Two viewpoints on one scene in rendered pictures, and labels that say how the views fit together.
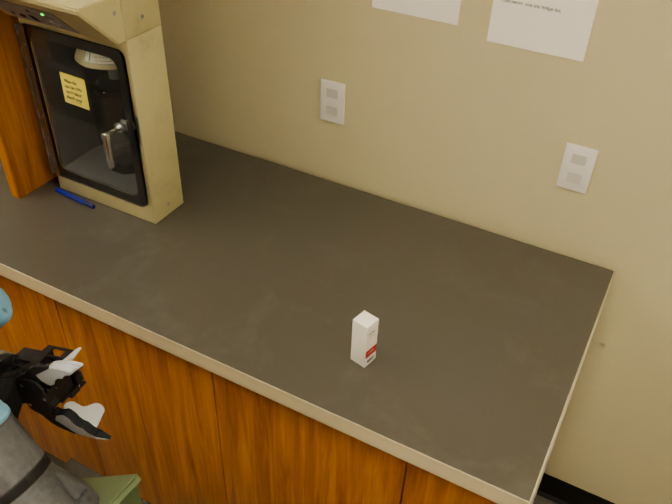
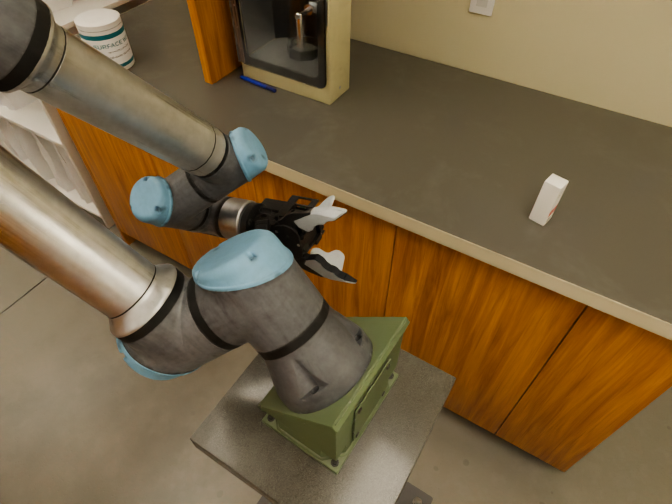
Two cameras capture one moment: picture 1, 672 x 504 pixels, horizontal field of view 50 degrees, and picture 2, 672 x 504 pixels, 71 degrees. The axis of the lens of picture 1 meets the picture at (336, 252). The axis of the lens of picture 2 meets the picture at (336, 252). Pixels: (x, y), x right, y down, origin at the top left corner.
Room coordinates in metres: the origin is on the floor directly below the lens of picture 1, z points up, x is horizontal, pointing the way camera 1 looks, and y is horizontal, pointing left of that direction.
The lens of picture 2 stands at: (0.21, 0.34, 1.69)
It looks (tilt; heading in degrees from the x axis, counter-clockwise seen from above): 49 degrees down; 4
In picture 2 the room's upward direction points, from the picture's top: straight up
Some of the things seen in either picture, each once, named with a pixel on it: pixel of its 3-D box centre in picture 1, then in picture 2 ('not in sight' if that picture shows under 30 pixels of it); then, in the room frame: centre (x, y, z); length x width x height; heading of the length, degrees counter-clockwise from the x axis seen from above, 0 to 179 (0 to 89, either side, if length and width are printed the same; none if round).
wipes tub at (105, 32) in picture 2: not in sight; (105, 41); (1.61, 1.17, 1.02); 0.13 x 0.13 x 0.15
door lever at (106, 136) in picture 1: (113, 145); (303, 27); (1.41, 0.51, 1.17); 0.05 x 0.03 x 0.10; 153
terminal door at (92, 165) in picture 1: (85, 119); (275, 4); (1.49, 0.60, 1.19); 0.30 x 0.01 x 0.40; 63
